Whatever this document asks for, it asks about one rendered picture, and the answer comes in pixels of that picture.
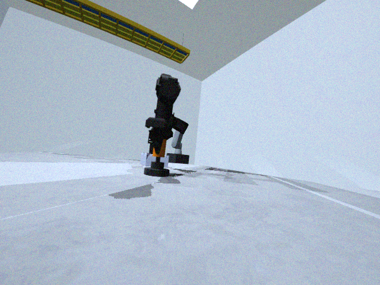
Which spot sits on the orange knob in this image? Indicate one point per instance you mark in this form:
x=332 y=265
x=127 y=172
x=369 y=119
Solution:
x=162 y=150

